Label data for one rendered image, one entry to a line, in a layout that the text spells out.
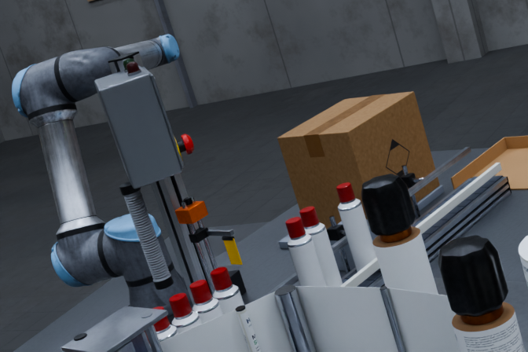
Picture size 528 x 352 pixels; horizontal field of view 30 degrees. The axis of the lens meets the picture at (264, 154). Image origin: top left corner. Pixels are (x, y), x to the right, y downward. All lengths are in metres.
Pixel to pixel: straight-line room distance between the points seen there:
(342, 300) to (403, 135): 0.97
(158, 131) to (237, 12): 7.73
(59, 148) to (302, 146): 0.61
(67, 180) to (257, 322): 0.78
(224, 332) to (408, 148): 1.04
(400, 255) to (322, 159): 0.77
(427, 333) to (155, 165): 0.56
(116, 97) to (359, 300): 0.55
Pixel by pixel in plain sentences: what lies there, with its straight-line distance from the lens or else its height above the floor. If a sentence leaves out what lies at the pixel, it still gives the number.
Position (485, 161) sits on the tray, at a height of 0.85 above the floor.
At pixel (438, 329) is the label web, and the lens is 1.57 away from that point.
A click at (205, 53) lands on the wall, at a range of 9.80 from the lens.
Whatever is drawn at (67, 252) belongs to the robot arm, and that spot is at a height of 1.08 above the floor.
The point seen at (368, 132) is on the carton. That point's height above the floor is 1.09.
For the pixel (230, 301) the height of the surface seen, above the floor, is 1.03.
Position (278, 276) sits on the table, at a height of 0.83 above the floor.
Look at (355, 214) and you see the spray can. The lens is 2.10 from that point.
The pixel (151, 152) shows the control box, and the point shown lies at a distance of 1.76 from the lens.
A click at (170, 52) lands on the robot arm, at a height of 1.40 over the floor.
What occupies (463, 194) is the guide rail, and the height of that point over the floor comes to 0.91.
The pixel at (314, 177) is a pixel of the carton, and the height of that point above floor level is 1.01.
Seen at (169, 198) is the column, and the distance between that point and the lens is 1.93.
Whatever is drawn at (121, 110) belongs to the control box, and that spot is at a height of 1.43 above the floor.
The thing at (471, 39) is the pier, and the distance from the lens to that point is 8.32.
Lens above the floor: 1.69
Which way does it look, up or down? 14 degrees down
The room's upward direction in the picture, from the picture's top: 18 degrees counter-clockwise
